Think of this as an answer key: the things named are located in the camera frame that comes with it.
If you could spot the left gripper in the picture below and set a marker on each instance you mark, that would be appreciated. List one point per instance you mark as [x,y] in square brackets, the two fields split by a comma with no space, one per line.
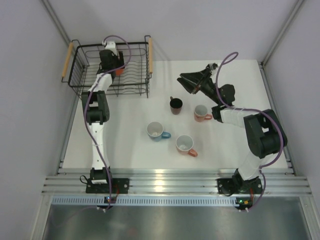
[119,63]

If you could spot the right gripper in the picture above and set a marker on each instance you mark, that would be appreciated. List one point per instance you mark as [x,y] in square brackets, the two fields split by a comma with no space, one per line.
[196,78]

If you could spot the orange mug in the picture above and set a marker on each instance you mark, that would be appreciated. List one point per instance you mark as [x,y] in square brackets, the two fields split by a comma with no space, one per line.
[118,72]

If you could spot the pink printed mug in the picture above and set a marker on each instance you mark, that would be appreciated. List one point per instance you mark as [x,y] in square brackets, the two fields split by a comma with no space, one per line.
[201,113]

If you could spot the salmon dotted mug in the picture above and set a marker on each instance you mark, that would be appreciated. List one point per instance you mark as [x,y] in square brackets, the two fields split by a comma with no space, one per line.
[184,145]

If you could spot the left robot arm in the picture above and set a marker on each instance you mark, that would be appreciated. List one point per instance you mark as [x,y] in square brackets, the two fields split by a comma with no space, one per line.
[96,113]

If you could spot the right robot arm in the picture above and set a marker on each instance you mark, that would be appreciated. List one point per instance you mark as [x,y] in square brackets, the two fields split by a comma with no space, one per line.
[264,133]

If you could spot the dark brown mug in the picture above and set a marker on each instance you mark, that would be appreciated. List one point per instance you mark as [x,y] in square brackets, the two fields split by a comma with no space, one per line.
[176,105]

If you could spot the blue mug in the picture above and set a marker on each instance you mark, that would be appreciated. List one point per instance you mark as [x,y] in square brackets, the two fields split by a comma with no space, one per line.
[155,131]

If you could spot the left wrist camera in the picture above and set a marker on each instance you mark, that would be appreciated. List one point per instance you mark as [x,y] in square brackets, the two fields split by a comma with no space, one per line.
[110,45]

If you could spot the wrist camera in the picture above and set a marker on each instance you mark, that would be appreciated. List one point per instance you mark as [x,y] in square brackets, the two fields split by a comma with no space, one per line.
[110,45]
[214,66]

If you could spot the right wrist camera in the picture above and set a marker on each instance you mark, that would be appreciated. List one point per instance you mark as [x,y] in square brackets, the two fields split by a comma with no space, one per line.
[214,66]

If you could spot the black wire dish rack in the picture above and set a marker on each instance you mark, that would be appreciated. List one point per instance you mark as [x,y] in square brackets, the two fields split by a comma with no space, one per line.
[133,81]

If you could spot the left wooden rack handle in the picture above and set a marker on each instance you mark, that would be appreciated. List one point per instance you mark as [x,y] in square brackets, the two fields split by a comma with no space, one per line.
[67,60]

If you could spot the wooden rack handle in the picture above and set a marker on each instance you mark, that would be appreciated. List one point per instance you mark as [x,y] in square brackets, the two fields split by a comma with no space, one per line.
[150,55]
[67,60]

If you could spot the right wooden rack handle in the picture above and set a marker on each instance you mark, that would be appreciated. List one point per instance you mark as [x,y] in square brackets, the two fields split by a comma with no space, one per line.
[150,55]

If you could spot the left aluminium frame post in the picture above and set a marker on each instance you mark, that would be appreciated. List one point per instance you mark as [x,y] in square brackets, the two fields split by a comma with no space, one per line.
[56,21]

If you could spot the aluminium frame post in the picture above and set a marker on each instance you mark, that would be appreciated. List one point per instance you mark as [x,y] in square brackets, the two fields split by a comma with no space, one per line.
[56,21]
[284,28]

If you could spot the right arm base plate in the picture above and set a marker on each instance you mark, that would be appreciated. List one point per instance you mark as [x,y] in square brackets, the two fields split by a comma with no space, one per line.
[229,186]

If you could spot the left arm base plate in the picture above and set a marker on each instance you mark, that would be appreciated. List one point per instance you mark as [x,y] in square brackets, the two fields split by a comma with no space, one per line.
[119,186]

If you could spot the aluminium mounting rail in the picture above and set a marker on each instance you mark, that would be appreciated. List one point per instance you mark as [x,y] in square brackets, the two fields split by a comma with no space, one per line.
[280,182]

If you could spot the right aluminium frame post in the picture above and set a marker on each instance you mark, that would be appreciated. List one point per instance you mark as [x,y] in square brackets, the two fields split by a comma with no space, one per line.
[284,28]

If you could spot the perforated cable duct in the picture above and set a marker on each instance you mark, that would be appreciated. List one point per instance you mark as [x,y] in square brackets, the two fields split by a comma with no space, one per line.
[166,201]

